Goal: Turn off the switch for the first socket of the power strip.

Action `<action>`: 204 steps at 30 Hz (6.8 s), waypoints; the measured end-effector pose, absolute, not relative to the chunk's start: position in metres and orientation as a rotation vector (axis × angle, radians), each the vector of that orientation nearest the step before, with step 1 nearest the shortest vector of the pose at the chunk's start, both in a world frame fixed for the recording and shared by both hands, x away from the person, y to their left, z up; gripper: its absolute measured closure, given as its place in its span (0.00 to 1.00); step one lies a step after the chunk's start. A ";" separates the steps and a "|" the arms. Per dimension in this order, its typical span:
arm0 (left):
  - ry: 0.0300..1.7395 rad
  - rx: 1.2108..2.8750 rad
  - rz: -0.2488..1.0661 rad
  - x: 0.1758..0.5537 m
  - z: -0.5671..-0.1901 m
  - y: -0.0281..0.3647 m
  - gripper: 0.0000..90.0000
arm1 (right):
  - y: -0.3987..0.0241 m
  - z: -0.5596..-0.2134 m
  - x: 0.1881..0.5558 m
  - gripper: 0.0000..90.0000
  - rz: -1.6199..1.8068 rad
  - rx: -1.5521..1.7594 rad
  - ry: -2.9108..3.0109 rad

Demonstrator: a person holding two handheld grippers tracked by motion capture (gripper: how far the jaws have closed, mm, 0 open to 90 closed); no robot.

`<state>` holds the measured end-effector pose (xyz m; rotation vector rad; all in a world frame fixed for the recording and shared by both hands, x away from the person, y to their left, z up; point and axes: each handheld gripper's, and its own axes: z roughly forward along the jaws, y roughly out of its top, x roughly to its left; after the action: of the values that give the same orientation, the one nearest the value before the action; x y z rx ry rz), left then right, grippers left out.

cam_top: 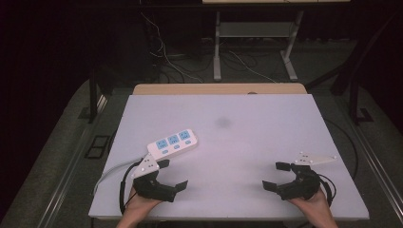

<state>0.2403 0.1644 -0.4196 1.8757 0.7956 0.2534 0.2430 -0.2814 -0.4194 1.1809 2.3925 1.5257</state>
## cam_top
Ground white metal desk frame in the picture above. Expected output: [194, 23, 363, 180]
[212, 9, 304, 83]

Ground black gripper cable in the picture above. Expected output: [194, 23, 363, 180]
[118, 160, 143, 216]
[317, 173, 337, 208]

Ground black metal stand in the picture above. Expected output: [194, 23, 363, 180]
[348, 78, 375, 125]
[77, 67, 101, 124]

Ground black floor cable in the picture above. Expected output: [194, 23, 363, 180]
[322, 117, 360, 181]

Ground person's right hand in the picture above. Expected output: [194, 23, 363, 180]
[287, 187, 331, 218]

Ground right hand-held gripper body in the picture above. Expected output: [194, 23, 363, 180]
[276, 151, 338, 201]

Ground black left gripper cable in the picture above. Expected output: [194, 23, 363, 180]
[118, 160, 143, 216]

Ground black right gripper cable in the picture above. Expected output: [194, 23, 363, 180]
[317, 173, 337, 208]

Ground white power strip blue sockets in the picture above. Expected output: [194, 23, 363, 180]
[146, 128, 200, 162]

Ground white floor cable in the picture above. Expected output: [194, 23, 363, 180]
[140, 11, 205, 85]
[228, 49, 278, 84]

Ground person's left hand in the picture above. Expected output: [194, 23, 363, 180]
[125, 186, 163, 220]

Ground grey power strip cable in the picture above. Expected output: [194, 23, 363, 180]
[91, 155, 150, 197]

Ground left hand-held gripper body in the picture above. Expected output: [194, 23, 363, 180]
[130, 153, 177, 203]

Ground aluminium floor rail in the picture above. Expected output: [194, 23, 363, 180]
[37, 94, 108, 228]
[346, 122, 403, 210]

